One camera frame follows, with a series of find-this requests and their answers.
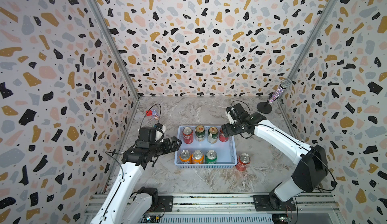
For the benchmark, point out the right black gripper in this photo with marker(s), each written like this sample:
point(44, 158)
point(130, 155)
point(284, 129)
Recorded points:
point(226, 128)

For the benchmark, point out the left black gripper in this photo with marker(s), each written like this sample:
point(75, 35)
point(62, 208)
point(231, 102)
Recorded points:
point(168, 149)

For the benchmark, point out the red cola can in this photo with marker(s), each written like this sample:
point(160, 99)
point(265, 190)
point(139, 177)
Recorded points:
point(243, 162)
point(222, 136)
point(187, 134)

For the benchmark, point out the green white gold-top can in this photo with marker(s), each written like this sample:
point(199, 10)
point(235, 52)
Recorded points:
point(213, 133)

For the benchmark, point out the green soda can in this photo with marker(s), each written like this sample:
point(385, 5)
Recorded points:
point(211, 157)

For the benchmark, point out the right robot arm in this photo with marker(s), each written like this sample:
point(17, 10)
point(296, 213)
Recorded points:
point(311, 161)

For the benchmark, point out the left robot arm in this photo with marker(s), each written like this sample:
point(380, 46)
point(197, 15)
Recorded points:
point(123, 205)

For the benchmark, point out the light blue plastic basket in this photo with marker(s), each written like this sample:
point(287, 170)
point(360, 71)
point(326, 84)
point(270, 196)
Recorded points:
point(218, 155)

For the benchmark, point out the orange soda can front left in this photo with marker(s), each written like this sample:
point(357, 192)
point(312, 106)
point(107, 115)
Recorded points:
point(185, 157)

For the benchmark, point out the orange soda can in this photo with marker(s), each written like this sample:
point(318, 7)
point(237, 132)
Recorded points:
point(185, 157)
point(197, 157)

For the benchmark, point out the glitter microphone on stand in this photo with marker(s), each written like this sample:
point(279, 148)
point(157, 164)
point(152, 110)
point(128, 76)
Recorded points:
point(265, 107)

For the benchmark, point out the small red toy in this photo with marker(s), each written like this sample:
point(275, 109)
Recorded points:
point(153, 113)

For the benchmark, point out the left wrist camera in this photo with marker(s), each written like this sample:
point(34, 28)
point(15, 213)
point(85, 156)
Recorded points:
point(151, 134)

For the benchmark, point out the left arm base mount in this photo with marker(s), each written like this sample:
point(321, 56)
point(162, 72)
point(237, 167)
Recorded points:
point(146, 203)

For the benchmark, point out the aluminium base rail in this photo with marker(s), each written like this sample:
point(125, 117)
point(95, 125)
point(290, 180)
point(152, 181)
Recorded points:
point(238, 208)

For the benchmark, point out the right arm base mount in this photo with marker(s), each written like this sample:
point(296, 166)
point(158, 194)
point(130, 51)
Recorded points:
point(266, 204)

